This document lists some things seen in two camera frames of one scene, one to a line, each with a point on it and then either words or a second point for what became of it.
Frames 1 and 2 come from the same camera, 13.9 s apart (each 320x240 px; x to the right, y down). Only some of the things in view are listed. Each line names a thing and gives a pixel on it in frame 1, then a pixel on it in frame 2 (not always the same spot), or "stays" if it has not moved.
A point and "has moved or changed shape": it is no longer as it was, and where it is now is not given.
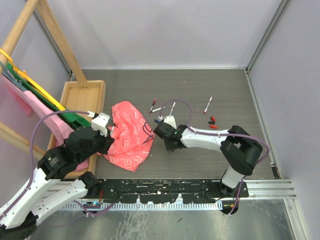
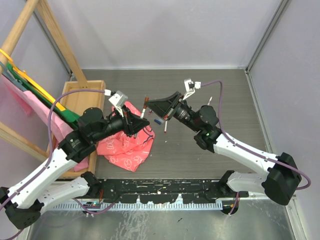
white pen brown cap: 172,108 has moved or changed shape
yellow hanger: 30,81 stays
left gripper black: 108,141 → 132,123
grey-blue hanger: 8,75 stays
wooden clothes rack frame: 19,26 stays
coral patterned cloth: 133,136 stays
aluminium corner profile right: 247,70 stays
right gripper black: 168,147 → 164,107
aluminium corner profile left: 36,15 stays
